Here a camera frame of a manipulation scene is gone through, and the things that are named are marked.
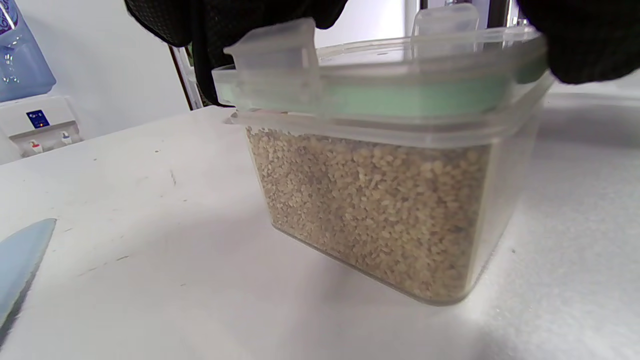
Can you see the person's left hand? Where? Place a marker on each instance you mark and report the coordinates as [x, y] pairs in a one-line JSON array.
[[200, 20]]

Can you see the clear green-rimmed container lid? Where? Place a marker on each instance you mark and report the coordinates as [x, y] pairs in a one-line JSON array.
[[400, 95]]

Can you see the white sesame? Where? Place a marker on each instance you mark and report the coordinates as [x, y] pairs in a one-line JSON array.
[[375, 210]]

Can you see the light blue knife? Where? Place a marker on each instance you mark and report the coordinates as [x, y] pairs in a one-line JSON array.
[[20, 255]]

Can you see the clear plastic food container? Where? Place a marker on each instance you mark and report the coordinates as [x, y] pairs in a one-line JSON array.
[[505, 200]]

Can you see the blue water jug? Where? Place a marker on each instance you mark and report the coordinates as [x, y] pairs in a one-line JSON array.
[[22, 65]]

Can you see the white water dispenser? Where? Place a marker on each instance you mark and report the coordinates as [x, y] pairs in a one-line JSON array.
[[30, 125]]

